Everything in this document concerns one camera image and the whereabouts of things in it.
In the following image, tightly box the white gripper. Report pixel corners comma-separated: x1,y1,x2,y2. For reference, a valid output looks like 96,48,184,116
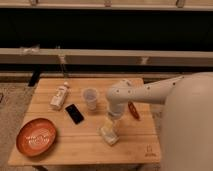
103,114,119,133

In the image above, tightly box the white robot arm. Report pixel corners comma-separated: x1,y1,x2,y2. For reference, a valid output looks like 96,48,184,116
106,72,213,171

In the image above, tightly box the white rectangular sponge pack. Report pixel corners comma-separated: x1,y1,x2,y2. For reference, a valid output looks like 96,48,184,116
99,126,119,146

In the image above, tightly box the clear plastic cup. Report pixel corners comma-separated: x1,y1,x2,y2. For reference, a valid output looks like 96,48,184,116
82,88,98,110

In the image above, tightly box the black smartphone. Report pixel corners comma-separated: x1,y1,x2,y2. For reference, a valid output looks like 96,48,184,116
65,104,84,124

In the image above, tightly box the wooden table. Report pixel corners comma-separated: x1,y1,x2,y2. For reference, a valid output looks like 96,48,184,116
8,78,161,166

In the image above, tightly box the white bottle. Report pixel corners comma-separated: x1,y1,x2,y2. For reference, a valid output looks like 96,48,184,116
50,82,69,110

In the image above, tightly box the orange bowl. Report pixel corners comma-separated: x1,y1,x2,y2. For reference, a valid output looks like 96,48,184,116
16,118,57,157

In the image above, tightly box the grey metal rail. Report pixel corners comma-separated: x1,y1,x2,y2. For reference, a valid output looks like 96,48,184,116
0,48,213,67

